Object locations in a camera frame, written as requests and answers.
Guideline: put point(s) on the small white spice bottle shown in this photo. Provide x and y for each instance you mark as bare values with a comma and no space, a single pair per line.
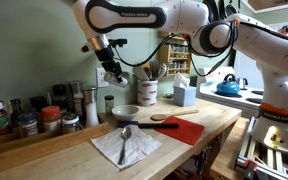
78,105

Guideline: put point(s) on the wooden spatula utensil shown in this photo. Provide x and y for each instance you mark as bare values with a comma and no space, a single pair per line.
140,73

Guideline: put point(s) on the jar with black lid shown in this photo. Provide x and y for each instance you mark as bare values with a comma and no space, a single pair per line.
38,104

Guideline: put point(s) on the white utensil crock red fish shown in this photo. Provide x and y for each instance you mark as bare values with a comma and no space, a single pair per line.
147,91

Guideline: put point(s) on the blue kettle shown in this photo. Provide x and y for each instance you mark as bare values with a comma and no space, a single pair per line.
228,87

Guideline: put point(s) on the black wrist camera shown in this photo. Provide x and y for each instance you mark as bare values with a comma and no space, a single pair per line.
118,42

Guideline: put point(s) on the white shaker bottle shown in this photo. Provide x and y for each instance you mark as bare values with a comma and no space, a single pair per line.
110,79

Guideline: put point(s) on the spice jar blue lid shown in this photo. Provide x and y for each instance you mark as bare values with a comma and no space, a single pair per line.
28,126

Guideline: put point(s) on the red silicone mat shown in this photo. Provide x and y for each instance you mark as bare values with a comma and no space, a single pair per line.
184,131

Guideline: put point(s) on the small metal dish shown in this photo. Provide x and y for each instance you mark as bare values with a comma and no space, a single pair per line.
168,96

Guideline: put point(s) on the metal spoon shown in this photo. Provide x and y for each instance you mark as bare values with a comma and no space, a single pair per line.
125,133

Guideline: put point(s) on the small steel pot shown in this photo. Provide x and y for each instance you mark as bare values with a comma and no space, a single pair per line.
242,83

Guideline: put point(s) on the white ceramic bowl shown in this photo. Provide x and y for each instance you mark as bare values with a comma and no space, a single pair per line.
124,113

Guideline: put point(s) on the dark bottle black cap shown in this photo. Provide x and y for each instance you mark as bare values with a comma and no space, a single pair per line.
15,111

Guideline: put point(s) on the glass jar white lid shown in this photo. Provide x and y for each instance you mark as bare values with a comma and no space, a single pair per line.
70,125

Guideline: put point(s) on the white wall outlet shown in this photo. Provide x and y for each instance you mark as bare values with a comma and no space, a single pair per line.
100,78

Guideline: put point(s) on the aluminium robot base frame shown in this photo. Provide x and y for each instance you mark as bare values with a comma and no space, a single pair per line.
260,160

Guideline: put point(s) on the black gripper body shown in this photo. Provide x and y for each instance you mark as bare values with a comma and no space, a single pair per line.
108,59

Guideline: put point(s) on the white refrigerator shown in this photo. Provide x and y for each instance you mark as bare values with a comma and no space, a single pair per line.
245,70

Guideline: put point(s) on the wooden spoon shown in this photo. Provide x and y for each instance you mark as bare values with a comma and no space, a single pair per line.
170,115

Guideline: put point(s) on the white stove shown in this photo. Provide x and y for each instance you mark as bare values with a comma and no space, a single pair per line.
210,96

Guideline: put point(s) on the wooden tray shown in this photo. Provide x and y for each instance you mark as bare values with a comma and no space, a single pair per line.
50,140

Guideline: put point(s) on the white cloth napkin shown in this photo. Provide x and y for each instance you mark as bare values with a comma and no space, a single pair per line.
140,148

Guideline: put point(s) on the white steel salt grinder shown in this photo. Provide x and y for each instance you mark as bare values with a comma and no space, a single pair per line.
91,113

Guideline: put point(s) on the short wooden spice rack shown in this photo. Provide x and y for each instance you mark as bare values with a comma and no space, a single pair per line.
164,60

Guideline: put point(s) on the spice jar orange lid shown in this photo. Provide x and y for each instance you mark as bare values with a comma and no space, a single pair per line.
50,118

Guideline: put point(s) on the blue tissue box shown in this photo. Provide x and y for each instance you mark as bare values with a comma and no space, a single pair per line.
184,96

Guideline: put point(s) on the black grinder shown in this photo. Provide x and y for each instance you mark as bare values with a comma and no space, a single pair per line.
59,95

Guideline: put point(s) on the small glass jar black lid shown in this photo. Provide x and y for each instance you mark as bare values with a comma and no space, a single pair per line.
109,106

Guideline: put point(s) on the steel pepper grinder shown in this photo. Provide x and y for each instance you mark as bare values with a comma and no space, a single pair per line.
74,87

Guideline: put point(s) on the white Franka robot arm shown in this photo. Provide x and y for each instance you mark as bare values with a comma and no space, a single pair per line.
184,13

